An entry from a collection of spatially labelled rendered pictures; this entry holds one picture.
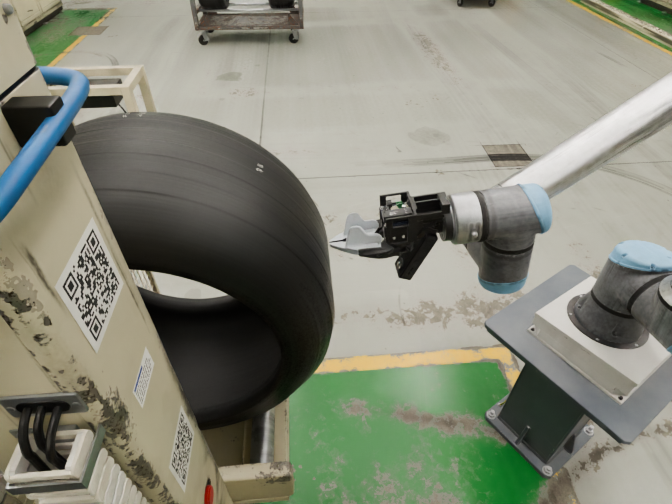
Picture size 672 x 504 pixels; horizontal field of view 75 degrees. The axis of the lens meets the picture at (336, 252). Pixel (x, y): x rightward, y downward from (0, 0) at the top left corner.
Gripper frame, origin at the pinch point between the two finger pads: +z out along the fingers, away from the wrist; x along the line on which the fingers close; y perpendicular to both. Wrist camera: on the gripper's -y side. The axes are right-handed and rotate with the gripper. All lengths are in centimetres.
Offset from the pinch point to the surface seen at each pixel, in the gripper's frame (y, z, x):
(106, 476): 17, 21, 43
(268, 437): -29.5, 18.6, 19.5
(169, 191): 24.3, 18.8, 13.0
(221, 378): -28.6, 29.3, 5.4
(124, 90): -33, 108, -191
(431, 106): -137, -100, -328
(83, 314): 30, 18, 37
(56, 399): 26, 21, 41
